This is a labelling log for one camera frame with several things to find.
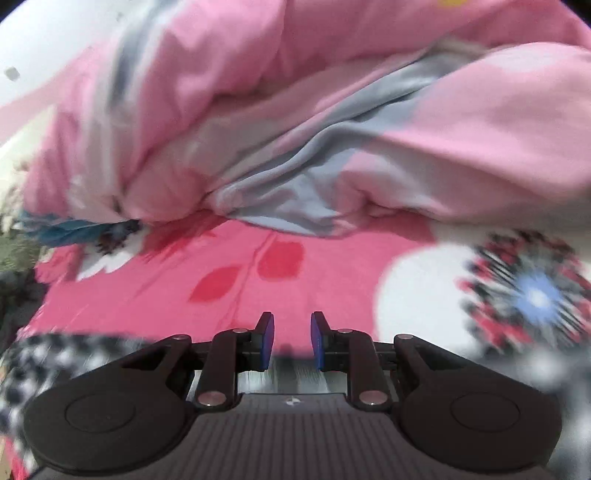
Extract pink floral bed blanket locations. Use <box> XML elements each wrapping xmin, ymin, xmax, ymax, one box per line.
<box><xmin>16</xmin><ymin>216</ymin><xmax>590</xmax><ymax>479</ymax></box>

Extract dark grey garment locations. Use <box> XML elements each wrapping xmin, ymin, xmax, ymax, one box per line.
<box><xmin>0</xmin><ymin>269</ymin><xmax>48</xmax><ymax>353</ymax></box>

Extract green patterned pillow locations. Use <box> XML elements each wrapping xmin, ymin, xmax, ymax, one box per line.
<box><xmin>0</xmin><ymin>231</ymin><xmax>44</xmax><ymax>273</ymax></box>

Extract black white plaid pants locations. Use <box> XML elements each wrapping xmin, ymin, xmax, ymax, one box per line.
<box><xmin>0</xmin><ymin>331</ymin><xmax>352</xmax><ymax>467</ymax></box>

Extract pink blue patterned duvet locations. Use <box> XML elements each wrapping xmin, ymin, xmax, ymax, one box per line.
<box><xmin>18</xmin><ymin>1</ymin><xmax>590</xmax><ymax>245</ymax></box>

